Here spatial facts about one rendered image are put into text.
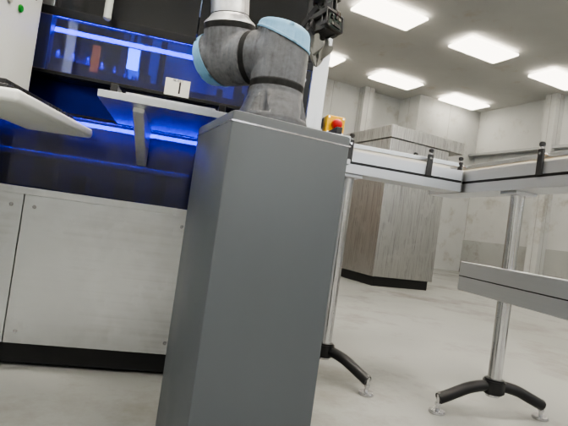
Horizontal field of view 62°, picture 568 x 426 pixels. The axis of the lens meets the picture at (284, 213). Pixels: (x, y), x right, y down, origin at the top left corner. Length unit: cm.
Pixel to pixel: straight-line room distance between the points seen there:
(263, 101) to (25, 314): 115
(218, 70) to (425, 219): 557
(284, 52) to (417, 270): 562
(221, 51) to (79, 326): 108
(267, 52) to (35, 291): 115
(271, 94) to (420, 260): 563
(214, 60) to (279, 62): 16
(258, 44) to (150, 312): 105
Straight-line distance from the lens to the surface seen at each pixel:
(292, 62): 101
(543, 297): 178
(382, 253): 610
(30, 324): 181
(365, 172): 196
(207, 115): 133
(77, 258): 174
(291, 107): 97
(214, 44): 110
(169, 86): 175
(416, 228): 640
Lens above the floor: 60
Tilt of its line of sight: 1 degrees up
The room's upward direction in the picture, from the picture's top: 8 degrees clockwise
